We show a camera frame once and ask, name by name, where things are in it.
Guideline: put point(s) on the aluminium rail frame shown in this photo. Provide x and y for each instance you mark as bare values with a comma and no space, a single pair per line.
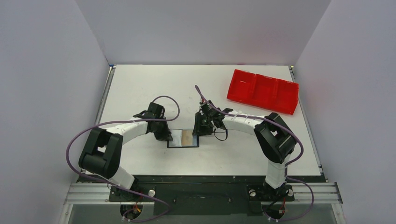
99,193

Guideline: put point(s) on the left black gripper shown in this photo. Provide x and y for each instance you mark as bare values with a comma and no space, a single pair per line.
166,136

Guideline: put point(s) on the red plastic divided tray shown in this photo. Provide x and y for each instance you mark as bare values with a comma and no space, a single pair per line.
264,92

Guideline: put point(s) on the black leather card holder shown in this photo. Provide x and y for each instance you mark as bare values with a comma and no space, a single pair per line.
176,139

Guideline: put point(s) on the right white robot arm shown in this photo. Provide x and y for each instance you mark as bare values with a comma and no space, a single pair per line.
272,133

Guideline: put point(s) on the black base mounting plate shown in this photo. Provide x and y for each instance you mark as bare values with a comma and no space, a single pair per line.
212,195

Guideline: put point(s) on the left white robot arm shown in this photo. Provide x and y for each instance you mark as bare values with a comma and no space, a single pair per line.
102,151

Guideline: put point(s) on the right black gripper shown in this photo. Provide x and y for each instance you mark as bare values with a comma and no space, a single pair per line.
201,126

